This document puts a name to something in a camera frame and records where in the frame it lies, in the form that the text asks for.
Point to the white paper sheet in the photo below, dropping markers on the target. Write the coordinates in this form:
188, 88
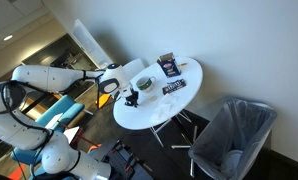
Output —
54, 121
72, 134

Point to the teal armchair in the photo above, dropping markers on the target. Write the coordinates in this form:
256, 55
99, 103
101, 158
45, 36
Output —
64, 106

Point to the grey trash bin with liner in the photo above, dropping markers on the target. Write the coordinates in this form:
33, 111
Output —
235, 133

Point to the red black clamp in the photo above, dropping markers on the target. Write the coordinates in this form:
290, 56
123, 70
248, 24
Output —
130, 161
116, 147

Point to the blue Barilla pasta box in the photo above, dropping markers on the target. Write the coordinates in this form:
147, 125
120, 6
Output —
170, 68

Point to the white plastic chair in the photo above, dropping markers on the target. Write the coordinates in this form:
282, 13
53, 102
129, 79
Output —
135, 66

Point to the white metal bar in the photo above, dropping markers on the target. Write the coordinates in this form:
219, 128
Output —
195, 133
192, 168
180, 146

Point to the white crumpled napkin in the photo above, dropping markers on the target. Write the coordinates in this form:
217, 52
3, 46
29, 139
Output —
165, 106

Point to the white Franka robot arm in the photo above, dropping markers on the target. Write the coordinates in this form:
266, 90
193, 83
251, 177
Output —
45, 78

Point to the brown M&M's candy box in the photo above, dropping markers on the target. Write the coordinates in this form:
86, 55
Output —
174, 86

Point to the round ceiling light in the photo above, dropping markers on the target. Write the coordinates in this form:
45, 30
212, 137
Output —
8, 37

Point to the white metal table legs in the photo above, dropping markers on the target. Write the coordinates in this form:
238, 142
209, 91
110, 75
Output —
157, 135

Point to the white leaning panel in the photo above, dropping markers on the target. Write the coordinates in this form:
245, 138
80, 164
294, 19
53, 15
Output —
89, 43

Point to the white mug with green band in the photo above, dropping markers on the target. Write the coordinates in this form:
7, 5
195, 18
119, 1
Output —
145, 85

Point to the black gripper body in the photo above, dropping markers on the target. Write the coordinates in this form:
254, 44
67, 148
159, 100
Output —
132, 94

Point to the white paper trash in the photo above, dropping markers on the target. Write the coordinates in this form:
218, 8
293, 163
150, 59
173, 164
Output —
234, 161

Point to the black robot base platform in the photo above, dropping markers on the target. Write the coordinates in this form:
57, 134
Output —
120, 163

